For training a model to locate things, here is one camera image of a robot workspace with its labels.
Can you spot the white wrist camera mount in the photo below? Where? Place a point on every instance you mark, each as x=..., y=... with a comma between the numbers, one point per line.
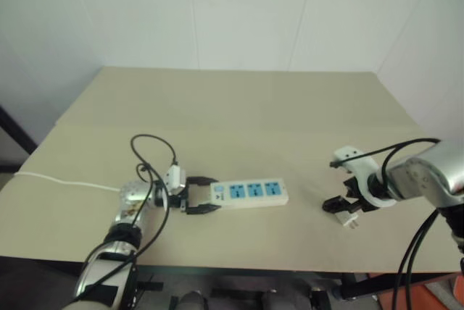
x=357, y=167
x=174, y=179

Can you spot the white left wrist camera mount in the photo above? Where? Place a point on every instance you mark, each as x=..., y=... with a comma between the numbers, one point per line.
x=174, y=179

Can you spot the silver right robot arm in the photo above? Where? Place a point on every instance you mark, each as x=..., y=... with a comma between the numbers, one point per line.
x=427, y=172

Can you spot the dark rounded shape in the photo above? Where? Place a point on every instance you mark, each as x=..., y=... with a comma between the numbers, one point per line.
x=319, y=297

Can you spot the grey rounded shape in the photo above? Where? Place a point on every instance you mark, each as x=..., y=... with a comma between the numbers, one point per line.
x=191, y=302

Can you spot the orange object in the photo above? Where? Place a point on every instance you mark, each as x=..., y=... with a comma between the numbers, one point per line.
x=435, y=297

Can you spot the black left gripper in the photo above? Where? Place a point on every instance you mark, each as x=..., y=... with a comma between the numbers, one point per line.
x=180, y=201

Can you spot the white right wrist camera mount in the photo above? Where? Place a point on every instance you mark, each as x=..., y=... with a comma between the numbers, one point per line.
x=357, y=167

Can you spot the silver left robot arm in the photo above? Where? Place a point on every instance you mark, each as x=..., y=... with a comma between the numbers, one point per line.
x=127, y=199

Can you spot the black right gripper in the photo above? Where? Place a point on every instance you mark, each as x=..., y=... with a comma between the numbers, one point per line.
x=351, y=188

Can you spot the black table frame bar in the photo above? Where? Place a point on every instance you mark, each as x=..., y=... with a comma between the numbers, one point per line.
x=366, y=285

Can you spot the white power strip blue sockets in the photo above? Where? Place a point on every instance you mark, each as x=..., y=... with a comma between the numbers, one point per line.
x=253, y=201

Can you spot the white charger plug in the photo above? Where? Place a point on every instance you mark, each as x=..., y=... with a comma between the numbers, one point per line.
x=346, y=220

